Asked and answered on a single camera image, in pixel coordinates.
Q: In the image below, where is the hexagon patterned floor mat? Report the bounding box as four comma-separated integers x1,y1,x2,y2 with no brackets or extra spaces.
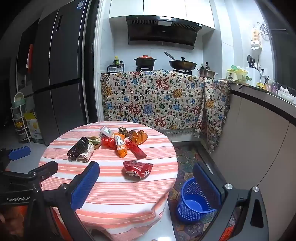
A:
168,146,234,241

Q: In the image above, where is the black mesh sleeve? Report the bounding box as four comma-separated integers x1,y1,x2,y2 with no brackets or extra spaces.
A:
67,137,89,161

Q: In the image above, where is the grey kitchen counter cabinet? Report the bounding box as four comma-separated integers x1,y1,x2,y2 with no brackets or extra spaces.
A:
209,82,296,232

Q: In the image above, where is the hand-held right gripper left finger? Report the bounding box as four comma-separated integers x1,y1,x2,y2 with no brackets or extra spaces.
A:
24,161,100,241

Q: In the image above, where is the green yellow plastic container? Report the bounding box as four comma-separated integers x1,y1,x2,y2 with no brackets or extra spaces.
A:
227,65,251,81

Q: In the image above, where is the black gas stove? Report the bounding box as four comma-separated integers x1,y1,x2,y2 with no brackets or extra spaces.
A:
136,66,193,75

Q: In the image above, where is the hanging yellow bag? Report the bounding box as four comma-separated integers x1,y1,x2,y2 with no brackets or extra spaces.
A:
250,27,263,49

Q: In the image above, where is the orange snack bag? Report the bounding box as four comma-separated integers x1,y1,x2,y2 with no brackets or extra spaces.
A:
128,130,148,146

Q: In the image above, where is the dark wok with handle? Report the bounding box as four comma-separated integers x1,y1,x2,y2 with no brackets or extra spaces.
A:
164,51,197,70

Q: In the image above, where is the white knife block with knives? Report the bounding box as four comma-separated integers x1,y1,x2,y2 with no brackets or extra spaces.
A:
245,54,261,87

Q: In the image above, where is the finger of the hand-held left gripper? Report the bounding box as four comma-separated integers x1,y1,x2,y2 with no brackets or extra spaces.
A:
0,146,31,163
28,161,59,182

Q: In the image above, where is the dark grey refrigerator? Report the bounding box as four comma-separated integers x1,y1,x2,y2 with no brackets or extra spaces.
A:
32,0,93,146

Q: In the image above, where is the beige paper packet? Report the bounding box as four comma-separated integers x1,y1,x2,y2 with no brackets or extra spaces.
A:
76,143,95,163

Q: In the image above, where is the cardboard box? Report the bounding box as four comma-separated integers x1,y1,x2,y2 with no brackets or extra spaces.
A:
24,112,44,144

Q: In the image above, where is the small white box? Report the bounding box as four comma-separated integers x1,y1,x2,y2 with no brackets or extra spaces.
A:
99,126,114,138

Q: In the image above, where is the blue plastic basket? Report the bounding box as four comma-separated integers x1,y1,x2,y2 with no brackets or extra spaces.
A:
177,177,219,224

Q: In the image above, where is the printed fringed blanket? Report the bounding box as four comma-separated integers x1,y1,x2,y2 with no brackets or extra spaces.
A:
194,76,231,153
100,70,207,136

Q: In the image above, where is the steel cooking pot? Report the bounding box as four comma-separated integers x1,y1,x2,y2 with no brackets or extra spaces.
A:
197,66,218,78

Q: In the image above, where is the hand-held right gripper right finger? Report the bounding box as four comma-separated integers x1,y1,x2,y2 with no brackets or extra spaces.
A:
193,162,270,241

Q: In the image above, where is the white wall cabinet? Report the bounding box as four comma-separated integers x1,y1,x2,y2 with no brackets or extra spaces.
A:
109,0,215,29

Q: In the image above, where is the striped cloth covered table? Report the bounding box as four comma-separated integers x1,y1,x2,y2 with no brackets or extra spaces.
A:
38,120,178,241

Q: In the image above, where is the green beige wrapper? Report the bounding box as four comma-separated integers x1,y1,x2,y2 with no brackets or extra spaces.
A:
89,136,102,149

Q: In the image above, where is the black clay pot red lid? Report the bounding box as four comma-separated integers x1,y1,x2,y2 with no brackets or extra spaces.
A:
134,55,157,68

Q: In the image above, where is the crushed red packet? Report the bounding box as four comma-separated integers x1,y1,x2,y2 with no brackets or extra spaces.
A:
122,161,154,180

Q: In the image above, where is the white storage rack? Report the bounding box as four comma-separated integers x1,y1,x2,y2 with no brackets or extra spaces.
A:
10,92,31,143

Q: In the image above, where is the orange packet with white label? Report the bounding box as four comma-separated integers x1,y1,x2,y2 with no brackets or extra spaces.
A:
113,133,128,158

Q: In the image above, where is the black range hood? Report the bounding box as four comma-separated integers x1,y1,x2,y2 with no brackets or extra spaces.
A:
126,16,203,50

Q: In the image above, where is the long red wrapper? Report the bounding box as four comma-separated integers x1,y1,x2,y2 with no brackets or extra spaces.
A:
125,138,147,160

